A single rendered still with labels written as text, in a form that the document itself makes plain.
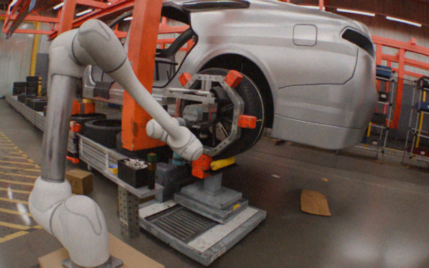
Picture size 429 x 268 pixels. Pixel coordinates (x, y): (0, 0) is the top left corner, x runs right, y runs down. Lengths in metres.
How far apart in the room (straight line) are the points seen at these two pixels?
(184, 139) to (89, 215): 0.51
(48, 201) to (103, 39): 0.57
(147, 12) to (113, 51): 1.12
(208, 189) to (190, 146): 0.97
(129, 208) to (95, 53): 1.11
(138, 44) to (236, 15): 0.77
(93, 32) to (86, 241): 0.63
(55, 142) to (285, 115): 1.37
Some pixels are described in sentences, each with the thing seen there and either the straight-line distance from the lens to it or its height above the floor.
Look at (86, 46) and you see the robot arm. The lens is 0.80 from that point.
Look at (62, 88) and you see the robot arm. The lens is 0.90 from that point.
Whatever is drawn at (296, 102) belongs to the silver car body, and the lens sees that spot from 1.68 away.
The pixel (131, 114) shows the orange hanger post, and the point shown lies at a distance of 1.86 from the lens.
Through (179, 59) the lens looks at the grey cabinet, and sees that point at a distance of 6.79.
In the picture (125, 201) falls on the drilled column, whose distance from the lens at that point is 1.61.
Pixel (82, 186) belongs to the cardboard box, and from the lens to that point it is 2.35.
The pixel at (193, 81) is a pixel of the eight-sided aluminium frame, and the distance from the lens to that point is 1.78.
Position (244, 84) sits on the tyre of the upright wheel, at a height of 1.08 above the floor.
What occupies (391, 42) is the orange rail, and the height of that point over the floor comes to 3.12.
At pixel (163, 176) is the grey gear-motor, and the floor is 0.35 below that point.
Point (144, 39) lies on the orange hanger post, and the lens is 1.87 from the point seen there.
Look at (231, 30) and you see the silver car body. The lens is 1.97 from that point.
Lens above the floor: 1.05
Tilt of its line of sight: 11 degrees down
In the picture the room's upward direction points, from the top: 6 degrees clockwise
